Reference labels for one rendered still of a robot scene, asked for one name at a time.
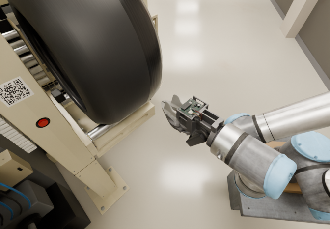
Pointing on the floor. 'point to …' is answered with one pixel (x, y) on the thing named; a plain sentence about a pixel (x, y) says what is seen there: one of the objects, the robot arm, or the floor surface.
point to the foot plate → (101, 206)
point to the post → (62, 142)
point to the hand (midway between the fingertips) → (165, 105)
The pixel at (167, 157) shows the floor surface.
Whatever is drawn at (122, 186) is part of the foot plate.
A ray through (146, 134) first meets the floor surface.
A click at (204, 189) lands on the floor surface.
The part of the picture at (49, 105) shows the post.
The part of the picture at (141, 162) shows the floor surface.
